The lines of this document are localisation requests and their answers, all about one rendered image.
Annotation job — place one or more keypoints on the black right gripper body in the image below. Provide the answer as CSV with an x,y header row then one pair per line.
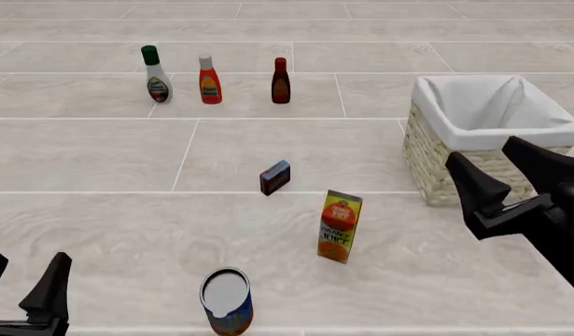
x,y
510,220

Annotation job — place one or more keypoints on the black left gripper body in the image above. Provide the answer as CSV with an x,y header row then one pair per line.
x,y
20,329

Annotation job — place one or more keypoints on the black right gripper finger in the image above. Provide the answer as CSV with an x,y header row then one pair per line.
x,y
478,185
548,166

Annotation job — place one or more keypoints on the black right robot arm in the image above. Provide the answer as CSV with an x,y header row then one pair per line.
x,y
571,231

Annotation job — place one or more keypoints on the wicker basket white lining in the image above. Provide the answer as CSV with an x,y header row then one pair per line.
x,y
459,105

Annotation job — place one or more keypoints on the chocolate pudding box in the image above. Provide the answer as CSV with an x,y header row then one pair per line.
x,y
276,179

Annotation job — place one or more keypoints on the orange juice carton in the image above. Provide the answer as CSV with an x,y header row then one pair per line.
x,y
338,227

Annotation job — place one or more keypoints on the blue tin can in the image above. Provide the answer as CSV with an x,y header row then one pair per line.
x,y
228,308

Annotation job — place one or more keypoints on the dark brown bottle red cap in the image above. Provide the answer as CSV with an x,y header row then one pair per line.
x,y
280,87

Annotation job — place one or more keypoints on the white bottle green cap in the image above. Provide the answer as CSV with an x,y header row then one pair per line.
x,y
158,84

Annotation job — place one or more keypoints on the orange bottle grey cap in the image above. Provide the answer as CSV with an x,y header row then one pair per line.
x,y
210,85

